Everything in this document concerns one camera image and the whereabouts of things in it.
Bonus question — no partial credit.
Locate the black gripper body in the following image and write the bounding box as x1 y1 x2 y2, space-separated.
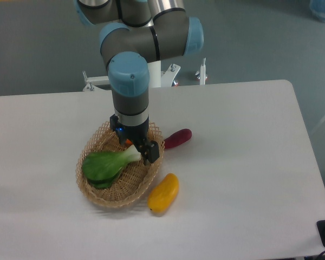
109 114 149 147

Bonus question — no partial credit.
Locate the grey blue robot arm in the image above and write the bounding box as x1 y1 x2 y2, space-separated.
74 1 204 163

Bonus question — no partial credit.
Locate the woven wicker basket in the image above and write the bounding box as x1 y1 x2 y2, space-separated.
76 121 165 208

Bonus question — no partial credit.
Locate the purple sweet potato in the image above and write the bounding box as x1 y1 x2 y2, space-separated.
164 128 192 150

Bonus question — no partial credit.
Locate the green bok choy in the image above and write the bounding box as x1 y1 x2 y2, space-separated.
81 145 141 189

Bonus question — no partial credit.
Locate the yellow mango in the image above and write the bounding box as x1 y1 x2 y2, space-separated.
147 173 179 214

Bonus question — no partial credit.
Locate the blue object top right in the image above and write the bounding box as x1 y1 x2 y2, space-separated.
309 0 325 23

